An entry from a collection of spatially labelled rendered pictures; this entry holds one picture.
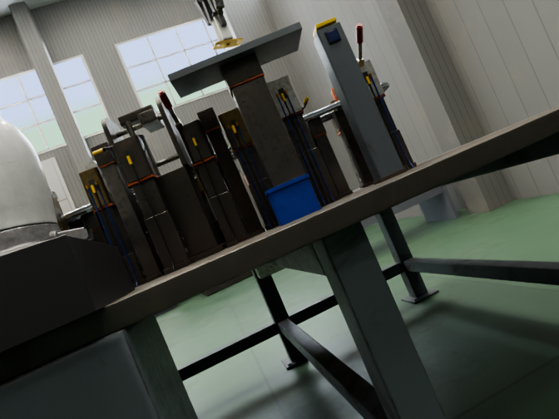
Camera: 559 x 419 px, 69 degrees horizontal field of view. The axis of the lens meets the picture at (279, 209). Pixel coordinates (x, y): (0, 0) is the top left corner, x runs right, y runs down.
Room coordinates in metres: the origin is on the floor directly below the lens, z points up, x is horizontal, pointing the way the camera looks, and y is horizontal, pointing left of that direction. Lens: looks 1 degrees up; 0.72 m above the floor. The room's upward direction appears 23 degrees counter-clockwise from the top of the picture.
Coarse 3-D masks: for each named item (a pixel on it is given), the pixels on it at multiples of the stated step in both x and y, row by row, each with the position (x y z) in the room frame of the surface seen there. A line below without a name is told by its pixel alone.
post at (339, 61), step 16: (320, 32) 1.08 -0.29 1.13; (320, 48) 1.11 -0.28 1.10; (336, 48) 1.08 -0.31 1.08; (336, 64) 1.08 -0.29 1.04; (352, 64) 1.09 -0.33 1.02; (336, 80) 1.09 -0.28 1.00; (352, 80) 1.08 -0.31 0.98; (352, 96) 1.08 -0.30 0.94; (368, 96) 1.09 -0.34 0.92; (352, 112) 1.09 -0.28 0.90; (368, 112) 1.08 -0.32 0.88; (352, 128) 1.14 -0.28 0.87; (368, 128) 1.08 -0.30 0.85; (384, 128) 1.09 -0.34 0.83; (368, 144) 1.08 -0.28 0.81; (384, 144) 1.09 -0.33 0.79; (368, 160) 1.12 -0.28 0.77; (384, 160) 1.08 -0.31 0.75; (400, 160) 1.09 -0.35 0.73; (384, 176) 1.08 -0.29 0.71
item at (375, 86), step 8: (368, 64) 1.25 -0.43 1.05; (368, 72) 1.25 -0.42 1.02; (368, 80) 1.24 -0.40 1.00; (376, 80) 1.25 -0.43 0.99; (376, 88) 1.25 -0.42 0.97; (376, 96) 1.25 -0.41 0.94; (376, 104) 1.26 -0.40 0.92; (384, 104) 1.26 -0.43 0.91; (384, 112) 1.26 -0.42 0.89; (384, 120) 1.25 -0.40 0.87; (392, 120) 1.26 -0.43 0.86; (392, 128) 1.26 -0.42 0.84; (392, 136) 1.24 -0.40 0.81; (400, 136) 1.26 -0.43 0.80; (400, 144) 1.25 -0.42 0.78; (400, 152) 1.26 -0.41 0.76; (408, 152) 1.26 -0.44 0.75; (408, 160) 1.24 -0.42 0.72; (408, 168) 1.23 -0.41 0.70
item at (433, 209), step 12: (432, 192) 4.26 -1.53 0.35; (444, 192) 4.26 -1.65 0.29; (408, 204) 4.20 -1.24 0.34; (420, 204) 4.78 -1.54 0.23; (432, 204) 4.56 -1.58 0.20; (444, 204) 4.34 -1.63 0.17; (372, 216) 4.11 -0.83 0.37; (432, 216) 4.66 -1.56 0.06; (444, 216) 4.43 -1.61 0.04; (456, 216) 4.25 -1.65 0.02
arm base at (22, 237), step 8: (40, 224) 0.68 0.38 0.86; (48, 224) 0.69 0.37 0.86; (56, 224) 0.72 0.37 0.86; (0, 232) 0.63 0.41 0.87; (8, 232) 0.64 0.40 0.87; (16, 232) 0.64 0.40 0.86; (24, 232) 0.65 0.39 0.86; (32, 232) 0.66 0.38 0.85; (40, 232) 0.67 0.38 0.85; (48, 232) 0.68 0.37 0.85; (56, 232) 0.69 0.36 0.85; (64, 232) 0.69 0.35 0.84; (72, 232) 0.69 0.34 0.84; (80, 232) 0.70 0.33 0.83; (88, 232) 0.72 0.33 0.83; (0, 240) 0.63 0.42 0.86; (8, 240) 0.63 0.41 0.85; (16, 240) 0.64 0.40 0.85; (24, 240) 0.65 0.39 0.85; (32, 240) 0.65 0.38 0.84; (40, 240) 0.66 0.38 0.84; (0, 248) 0.63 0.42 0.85; (8, 248) 0.63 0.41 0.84; (16, 248) 0.63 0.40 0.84
